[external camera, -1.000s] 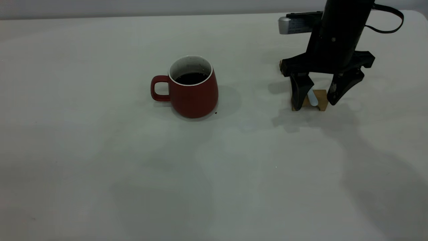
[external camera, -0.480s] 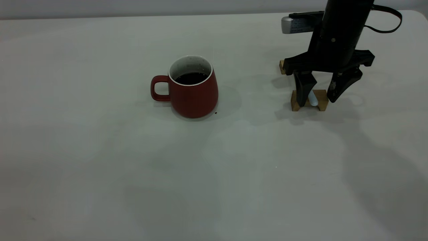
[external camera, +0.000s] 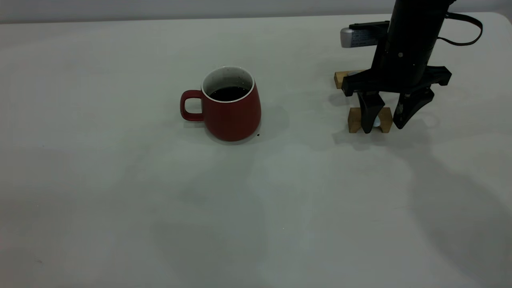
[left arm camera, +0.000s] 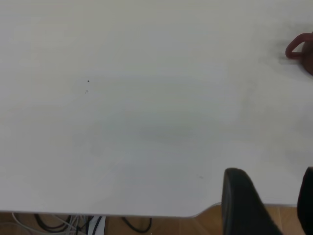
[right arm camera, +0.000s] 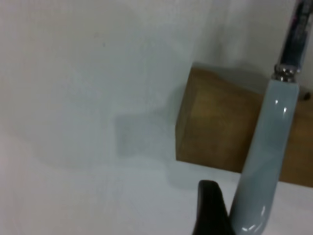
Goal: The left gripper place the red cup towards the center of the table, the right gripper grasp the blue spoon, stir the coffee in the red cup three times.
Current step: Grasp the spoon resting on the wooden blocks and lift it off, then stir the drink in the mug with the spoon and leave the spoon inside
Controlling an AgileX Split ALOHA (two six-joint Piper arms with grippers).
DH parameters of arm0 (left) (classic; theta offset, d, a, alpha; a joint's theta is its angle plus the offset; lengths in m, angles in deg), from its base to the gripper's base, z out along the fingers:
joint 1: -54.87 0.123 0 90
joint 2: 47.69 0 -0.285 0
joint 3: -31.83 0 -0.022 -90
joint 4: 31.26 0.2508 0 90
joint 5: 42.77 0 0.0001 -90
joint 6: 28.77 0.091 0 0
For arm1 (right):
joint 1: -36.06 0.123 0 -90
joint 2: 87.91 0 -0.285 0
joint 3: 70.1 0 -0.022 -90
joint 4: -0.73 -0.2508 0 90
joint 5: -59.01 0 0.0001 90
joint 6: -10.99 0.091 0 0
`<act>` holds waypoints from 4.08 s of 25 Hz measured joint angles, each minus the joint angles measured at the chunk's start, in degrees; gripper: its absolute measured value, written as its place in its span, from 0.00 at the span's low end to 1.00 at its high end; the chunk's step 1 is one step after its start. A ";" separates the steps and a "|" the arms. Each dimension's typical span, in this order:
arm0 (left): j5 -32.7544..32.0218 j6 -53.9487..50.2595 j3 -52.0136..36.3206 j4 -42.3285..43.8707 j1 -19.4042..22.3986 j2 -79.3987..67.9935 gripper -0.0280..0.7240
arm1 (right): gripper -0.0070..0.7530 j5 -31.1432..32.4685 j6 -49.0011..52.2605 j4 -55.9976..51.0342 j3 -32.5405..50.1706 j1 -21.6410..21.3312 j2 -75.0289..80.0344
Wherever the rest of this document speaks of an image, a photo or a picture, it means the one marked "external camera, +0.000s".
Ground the red ceramic mug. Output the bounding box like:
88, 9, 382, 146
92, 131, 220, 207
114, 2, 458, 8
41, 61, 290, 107
180, 66, 262, 142

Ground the arched wooden block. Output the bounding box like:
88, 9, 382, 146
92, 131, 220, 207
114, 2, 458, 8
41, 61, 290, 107
348, 107, 394, 134

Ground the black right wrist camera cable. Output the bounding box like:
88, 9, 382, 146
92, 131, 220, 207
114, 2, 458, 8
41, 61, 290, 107
437, 12, 484, 46

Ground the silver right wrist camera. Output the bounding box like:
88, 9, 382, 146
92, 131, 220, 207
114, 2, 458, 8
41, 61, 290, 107
340, 21, 390, 48

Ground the flat rectangular wooden block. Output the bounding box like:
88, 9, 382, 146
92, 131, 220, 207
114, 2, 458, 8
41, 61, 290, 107
334, 70, 362, 89

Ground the dark coffee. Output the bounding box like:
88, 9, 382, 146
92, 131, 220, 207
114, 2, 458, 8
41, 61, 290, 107
209, 86, 249, 102

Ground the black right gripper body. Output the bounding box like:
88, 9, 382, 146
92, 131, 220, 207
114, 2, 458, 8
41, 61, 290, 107
341, 43, 453, 97

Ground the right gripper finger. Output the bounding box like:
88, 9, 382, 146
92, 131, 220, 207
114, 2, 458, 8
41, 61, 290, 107
357, 92, 386, 134
393, 87, 435, 130

